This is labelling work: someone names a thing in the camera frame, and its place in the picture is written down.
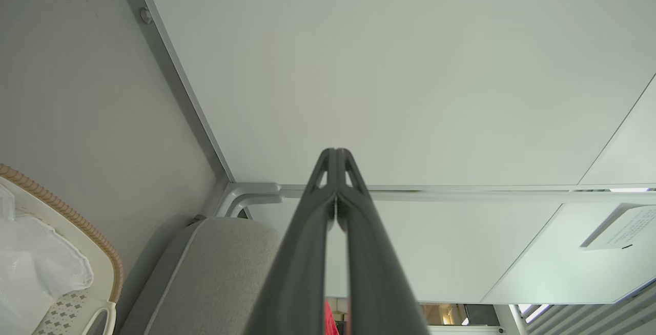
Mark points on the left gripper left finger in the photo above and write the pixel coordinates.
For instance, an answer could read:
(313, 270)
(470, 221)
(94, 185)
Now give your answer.
(300, 263)

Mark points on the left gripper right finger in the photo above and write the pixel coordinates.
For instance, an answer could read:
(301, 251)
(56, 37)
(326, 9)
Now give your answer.
(376, 284)

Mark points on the red jersey with black lettering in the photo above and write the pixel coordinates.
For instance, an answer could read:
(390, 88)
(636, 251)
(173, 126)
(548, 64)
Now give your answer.
(330, 322)

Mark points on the grey fabric sofa seat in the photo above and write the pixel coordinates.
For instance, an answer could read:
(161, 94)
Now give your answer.
(215, 273)

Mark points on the white basket with rattan rim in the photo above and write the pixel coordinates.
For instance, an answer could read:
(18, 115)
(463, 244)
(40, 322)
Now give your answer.
(98, 273)

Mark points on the white paper sign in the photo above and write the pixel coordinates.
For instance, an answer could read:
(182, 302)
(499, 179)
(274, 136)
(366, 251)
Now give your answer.
(630, 227)

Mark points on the white garment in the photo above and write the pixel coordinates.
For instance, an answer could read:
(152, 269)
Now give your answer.
(36, 273)

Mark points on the grey partition frame post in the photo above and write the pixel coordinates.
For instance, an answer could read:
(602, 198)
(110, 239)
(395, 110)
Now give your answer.
(246, 191)

